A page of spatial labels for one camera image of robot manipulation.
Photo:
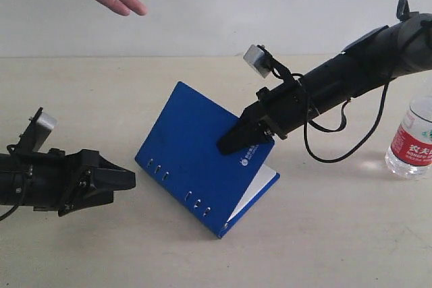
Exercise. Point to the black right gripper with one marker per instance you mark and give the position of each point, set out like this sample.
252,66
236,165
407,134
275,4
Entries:
276,112

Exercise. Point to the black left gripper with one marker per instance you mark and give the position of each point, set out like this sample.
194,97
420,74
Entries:
72,182

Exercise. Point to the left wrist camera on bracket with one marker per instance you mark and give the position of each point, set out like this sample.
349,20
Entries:
40,127

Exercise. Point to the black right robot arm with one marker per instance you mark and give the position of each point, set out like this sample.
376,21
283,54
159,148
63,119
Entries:
382,55

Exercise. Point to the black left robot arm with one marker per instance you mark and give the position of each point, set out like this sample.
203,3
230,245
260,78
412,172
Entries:
17,174

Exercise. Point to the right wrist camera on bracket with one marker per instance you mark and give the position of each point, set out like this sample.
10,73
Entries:
260,60

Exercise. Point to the clear water bottle red cap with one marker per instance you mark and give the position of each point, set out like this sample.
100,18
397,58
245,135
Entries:
409,154

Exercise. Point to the blue ring binder notebook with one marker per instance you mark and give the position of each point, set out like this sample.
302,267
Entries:
181,155

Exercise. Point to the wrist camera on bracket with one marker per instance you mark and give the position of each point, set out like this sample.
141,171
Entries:
40,127
260,60

